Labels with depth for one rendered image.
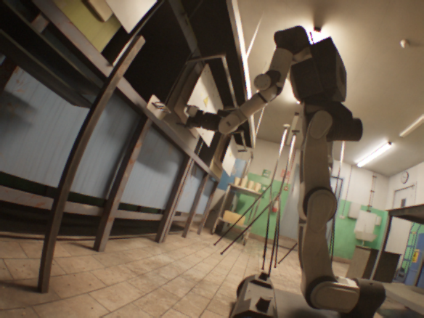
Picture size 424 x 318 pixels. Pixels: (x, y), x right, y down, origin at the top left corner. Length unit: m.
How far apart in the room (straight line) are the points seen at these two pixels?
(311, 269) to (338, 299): 0.17
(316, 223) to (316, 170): 0.21
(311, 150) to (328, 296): 0.57
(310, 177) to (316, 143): 0.14
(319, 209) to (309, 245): 0.14
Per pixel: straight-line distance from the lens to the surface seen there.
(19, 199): 0.88
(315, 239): 0.78
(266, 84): 0.87
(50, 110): 0.84
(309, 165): 0.83
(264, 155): 5.28
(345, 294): 0.86
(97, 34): 0.87
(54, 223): 0.64
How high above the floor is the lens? 0.49
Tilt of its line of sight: 12 degrees up
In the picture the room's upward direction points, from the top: 20 degrees clockwise
